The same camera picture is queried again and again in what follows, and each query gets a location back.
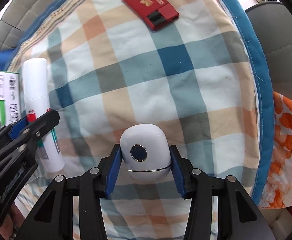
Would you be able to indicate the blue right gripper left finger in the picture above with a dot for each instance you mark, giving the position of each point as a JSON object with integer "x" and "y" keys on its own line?
{"x": 17, "y": 127}

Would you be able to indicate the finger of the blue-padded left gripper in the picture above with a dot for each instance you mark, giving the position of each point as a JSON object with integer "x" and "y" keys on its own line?
{"x": 52, "y": 215}

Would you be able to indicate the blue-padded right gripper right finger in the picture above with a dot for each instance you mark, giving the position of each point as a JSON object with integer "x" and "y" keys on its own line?
{"x": 238, "y": 215}

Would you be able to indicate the white tube bottle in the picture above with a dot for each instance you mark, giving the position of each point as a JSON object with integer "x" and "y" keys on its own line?
{"x": 36, "y": 98}

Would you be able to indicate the white rounded small case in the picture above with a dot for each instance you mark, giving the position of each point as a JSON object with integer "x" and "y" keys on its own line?
{"x": 146, "y": 152}

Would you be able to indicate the open cardboard box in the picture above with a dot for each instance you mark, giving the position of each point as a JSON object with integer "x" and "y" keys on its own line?
{"x": 9, "y": 98}

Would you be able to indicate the orange white floral cloth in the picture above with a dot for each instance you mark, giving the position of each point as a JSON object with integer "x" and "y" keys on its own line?
{"x": 277, "y": 192}

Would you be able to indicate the grey padded cushion front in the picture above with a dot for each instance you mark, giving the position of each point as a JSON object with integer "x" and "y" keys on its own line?
{"x": 16, "y": 17}

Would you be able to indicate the red small box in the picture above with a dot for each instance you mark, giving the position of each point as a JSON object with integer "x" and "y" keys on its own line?
{"x": 155, "y": 13}

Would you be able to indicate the grey chair backrest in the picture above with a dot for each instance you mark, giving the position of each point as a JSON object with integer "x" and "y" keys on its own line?
{"x": 272, "y": 23}

